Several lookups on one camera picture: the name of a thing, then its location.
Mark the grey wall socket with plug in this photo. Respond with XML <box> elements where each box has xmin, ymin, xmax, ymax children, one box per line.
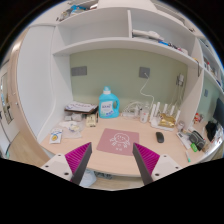
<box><xmin>139</xmin><ymin>67</ymin><xmax>150</xmax><ymax>78</ymax></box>

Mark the grey wall socket left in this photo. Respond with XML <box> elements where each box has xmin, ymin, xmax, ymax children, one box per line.
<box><xmin>71</xmin><ymin>66</ymin><xmax>87</xmax><ymax>76</ymax></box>

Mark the pink mouse pad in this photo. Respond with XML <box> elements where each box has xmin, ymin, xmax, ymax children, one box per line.
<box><xmin>96</xmin><ymin>128</ymin><xmax>139</xmax><ymax>156</ymax></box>

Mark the white cable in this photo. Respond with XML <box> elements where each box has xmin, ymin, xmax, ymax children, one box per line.
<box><xmin>139</xmin><ymin>73</ymin><xmax>156</xmax><ymax>108</ymax></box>

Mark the gold figurine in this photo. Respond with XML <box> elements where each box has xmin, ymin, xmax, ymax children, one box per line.
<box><xmin>159</xmin><ymin>113</ymin><xmax>176</xmax><ymax>128</ymax></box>

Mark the black pouch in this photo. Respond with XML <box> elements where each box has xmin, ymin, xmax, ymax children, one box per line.
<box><xmin>189</xmin><ymin>131</ymin><xmax>206</xmax><ymax>150</ymax></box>

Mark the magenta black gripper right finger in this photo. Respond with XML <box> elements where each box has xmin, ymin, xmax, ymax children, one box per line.
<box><xmin>133</xmin><ymin>143</ymin><xmax>160</xmax><ymax>185</ymax></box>

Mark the black computer mouse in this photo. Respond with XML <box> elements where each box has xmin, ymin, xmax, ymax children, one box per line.
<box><xmin>156</xmin><ymin>132</ymin><xmax>164</xmax><ymax>143</ymax></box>

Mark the black bag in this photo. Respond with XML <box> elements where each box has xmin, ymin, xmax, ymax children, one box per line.
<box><xmin>205</xmin><ymin>121</ymin><xmax>217</xmax><ymax>141</ymax></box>

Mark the small yellow packet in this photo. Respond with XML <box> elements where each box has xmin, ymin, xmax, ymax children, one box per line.
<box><xmin>86</xmin><ymin>114</ymin><xmax>97</xmax><ymax>127</ymax></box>

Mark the white small bottle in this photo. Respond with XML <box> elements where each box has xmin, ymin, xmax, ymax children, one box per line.
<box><xmin>140</xmin><ymin>102</ymin><xmax>150</xmax><ymax>123</ymax></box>

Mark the white card with yellow sticker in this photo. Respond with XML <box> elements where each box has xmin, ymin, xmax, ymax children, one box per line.
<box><xmin>49</xmin><ymin>128</ymin><xmax>62</xmax><ymax>144</ymax></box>

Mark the clear plastic bag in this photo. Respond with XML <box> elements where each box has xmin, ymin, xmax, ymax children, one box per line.
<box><xmin>59</xmin><ymin>121</ymin><xmax>83</xmax><ymax>139</ymax></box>

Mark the blue detergent bottle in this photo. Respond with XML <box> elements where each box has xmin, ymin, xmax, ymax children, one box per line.
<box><xmin>99</xmin><ymin>86</ymin><xmax>120</xmax><ymax>119</ymax></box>

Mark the dark monitor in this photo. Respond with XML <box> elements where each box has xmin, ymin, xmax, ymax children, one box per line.
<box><xmin>213</xmin><ymin>99</ymin><xmax>224</xmax><ymax>128</ymax></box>

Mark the white wall shelf unit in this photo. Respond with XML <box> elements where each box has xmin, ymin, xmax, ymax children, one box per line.
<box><xmin>51</xmin><ymin>0</ymin><xmax>224</xmax><ymax>98</ymax></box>

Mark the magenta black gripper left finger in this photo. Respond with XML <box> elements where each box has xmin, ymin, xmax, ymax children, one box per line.
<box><xmin>65</xmin><ymin>143</ymin><xmax>92</xmax><ymax>185</ymax></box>

